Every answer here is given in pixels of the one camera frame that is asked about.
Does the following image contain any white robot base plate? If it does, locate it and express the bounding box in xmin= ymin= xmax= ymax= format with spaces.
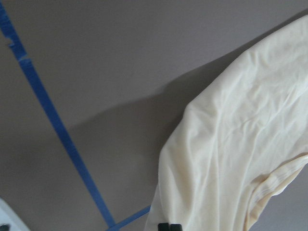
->
xmin=0 ymin=199 xmax=30 ymax=231

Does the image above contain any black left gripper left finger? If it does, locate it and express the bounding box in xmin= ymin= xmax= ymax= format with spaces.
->
xmin=158 ymin=223 xmax=170 ymax=231

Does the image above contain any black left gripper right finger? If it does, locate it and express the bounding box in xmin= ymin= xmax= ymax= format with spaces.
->
xmin=170 ymin=224 xmax=182 ymax=231

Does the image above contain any cream long-sleeve printed shirt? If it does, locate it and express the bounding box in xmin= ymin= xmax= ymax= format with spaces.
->
xmin=145 ymin=16 xmax=308 ymax=231

